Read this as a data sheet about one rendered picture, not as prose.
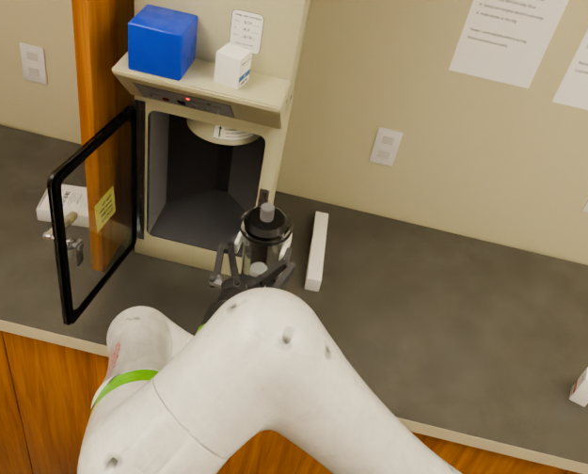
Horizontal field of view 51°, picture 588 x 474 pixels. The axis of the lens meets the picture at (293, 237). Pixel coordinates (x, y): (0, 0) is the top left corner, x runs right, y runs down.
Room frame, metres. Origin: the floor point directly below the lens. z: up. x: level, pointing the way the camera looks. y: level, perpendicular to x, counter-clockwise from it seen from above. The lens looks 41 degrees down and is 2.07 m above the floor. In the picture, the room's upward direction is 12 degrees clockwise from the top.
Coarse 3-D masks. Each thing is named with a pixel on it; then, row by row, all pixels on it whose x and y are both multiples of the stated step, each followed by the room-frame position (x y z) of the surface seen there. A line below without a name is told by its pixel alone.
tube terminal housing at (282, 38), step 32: (160, 0) 1.13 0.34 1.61; (192, 0) 1.13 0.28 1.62; (224, 0) 1.12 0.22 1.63; (256, 0) 1.12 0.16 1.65; (288, 0) 1.12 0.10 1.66; (224, 32) 1.12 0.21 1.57; (288, 32) 1.12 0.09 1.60; (256, 64) 1.12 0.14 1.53; (288, 64) 1.12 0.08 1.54; (288, 96) 1.12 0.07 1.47; (256, 128) 1.12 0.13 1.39; (160, 256) 1.13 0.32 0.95; (192, 256) 1.12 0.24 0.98; (224, 256) 1.12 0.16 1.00
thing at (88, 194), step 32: (128, 128) 1.08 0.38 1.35; (96, 160) 0.95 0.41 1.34; (128, 160) 1.07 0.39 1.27; (64, 192) 0.85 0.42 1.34; (96, 192) 0.95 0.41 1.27; (128, 192) 1.07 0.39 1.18; (96, 224) 0.94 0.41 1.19; (128, 224) 1.07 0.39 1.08; (96, 256) 0.93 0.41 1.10; (64, 320) 0.81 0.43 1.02
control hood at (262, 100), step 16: (192, 64) 1.09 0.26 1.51; (208, 64) 1.11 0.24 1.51; (128, 80) 1.03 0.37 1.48; (144, 80) 1.01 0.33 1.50; (160, 80) 1.01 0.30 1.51; (176, 80) 1.02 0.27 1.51; (192, 80) 1.03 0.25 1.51; (208, 80) 1.05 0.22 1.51; (256, 80) 1.09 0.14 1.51; (272, 80) 1.10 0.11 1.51; (288, 80) 1.12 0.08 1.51; (192, 96) 1.03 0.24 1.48; (208, 96) 1.01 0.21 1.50; (224, 96) 1.01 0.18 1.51; (240, 96) 1.01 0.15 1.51; (256, 96) 1.03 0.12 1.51; (272, 96) 1.04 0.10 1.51; (208, 112) 1.10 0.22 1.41; (240, 112) 1.05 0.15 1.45; (256, 112) 1.03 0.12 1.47; (272, 112) 1.01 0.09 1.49
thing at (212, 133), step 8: (192, 120) 1.18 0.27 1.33; (192, 128) 1.16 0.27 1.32; (200, 128) 1.15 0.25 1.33; (208, 128) 1.15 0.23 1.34; (216, 128) 1.15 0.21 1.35; (224, 128) 1.15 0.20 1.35; (200, 136) 1.14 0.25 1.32; (208, 136) 1.14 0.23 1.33; (216, 136) 1.14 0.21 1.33; (224, 136) 1.14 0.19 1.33; (232, 136) 1.15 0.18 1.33; (240, 136) 1.16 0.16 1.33; (248, 136) 1.17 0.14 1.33; (256, 136) 1.19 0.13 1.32; (224, 144) 1.14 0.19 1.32; (232, 144) 1.14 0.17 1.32; (240, 144) 1.15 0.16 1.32
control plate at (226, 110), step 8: (144, 88) 1.05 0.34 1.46; (152, 88) 1.04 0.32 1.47; (144, 96) 1.09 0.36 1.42; (160, 96) 1.07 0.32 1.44; (168, 96) 1.06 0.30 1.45; (176, 96) 1.05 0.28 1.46; (184, 96) 1.04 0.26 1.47; (192, 104) 1.07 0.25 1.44; (200, 104) 1.06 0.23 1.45; (216, 104) 1.04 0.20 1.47; (224, 104) 1.03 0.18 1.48; (216, 112) 1.08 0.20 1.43; (224, 112) 1.07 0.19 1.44; (232, 112) 1.06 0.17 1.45
